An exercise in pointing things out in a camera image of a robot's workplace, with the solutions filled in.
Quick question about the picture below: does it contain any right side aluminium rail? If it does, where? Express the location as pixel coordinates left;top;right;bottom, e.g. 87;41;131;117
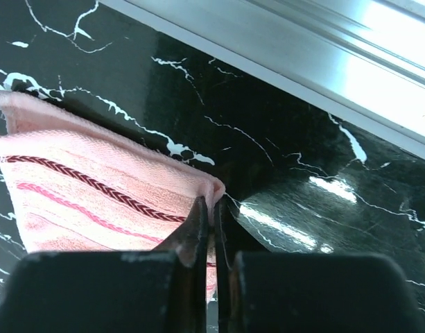
107;1;425;159

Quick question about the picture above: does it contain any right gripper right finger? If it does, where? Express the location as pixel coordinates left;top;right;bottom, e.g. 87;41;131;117
214;200;425;332

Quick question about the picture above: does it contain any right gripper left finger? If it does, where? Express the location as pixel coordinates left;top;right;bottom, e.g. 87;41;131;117
0;197;209;332

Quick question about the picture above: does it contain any pink towel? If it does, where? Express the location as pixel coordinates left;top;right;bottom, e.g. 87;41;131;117
0;89;227;306

